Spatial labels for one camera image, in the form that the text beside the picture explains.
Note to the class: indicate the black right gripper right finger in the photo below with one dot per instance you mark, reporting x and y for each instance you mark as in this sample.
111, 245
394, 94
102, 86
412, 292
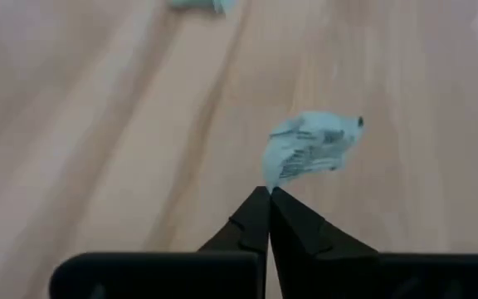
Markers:
305, 249

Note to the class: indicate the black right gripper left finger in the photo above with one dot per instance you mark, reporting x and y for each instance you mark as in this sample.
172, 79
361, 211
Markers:
239, 249

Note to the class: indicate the small green sweetener packet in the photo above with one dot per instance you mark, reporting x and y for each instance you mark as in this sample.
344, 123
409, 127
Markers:
201, 4
305, 145

